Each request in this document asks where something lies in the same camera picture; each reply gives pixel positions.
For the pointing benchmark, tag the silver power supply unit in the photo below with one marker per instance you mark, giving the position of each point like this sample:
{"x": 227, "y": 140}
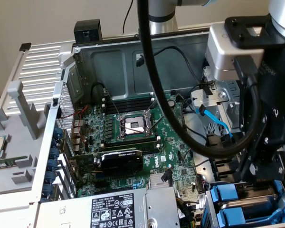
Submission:
{"x": 156, "y": 206}

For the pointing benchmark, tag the black table end cap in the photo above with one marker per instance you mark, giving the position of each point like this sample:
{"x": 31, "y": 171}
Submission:
{"x": 25, "y": 47}

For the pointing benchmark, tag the disk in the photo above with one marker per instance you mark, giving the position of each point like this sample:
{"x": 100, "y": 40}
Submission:
{"x": 230, "y": 215}
{"x": 224, "y": 192}

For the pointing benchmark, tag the black graphics card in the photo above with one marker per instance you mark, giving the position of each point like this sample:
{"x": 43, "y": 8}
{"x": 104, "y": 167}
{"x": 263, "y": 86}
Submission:
{"x": 123, "y": 164}

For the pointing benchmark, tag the silver heat sink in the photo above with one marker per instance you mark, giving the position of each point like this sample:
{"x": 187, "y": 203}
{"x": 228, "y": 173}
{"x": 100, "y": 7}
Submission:
{"x": 155, "y": 181}

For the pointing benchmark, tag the dark blue slot clip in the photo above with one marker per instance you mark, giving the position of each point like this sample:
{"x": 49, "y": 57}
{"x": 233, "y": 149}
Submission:
{"x": 47, "y": 190}
{"x": 54, "y": 153}
{"x": 50, "y": 177}
{"x": 58, "y": 132}
{"x": 52, "y": 165}
{"x": 55, "y": 143}

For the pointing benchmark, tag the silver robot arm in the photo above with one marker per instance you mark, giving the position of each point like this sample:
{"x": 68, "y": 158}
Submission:
{"x": 166, "y": 14}

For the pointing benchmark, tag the green RAM stick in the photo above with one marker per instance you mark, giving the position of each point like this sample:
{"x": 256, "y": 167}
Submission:
{"x": 2, "y": 165}

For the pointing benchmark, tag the silver drive cage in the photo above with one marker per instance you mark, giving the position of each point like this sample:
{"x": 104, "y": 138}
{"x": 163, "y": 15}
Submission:
{"x": 222, "y": 96}

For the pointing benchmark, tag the thin metal locking lever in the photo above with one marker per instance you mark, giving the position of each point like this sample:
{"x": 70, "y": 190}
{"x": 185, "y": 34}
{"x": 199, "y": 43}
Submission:
{"x": 112, "y": 104}
{"x": 152, "y": 106}

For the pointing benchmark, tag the round coin battery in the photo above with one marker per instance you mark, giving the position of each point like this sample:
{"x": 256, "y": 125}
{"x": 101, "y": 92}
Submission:
{"x": 172, "y": 103}

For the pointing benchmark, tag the blue drive bay caddies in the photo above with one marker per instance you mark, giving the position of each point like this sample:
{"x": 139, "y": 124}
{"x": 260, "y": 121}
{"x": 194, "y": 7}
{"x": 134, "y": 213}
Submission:
{"x": 211, "y": 209}

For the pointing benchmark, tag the CPU socket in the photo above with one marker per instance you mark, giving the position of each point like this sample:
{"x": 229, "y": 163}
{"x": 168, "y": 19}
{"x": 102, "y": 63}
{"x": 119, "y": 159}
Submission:
{"x": 133, "y": 124}

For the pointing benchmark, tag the black mounted box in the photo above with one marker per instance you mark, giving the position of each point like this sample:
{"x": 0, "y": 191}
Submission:
{"x": 88, "y": 31}

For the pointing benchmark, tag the RAM slot white latches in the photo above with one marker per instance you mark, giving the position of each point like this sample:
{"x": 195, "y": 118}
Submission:
{"x": 154, "y": 148}
{"x": 133, "y": 141}
{"x": 128, "y": 97}
{"x": 128, "y": 103}

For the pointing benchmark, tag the grey parts rack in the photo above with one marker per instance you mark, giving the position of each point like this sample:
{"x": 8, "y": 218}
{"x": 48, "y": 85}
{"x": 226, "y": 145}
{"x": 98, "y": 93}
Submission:
{"x": 16, "y": 147}

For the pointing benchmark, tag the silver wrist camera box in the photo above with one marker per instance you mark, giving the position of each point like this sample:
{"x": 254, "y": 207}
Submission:
{"x": 218, "y": 54}

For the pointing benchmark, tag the open silver PC case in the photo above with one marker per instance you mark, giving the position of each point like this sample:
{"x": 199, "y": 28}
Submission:
{"x": 109, "y": 69}

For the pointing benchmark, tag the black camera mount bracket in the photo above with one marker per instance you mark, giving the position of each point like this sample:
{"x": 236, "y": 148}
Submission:
{"x": 235, "y": 35}

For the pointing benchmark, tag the green Dell motherboard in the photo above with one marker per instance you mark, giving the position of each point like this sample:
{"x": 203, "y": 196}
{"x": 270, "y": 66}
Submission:
{"x": 171, "y": 164}

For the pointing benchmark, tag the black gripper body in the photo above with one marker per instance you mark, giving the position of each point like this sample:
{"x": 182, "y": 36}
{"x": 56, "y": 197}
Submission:
{"x": 278, "y": 95}

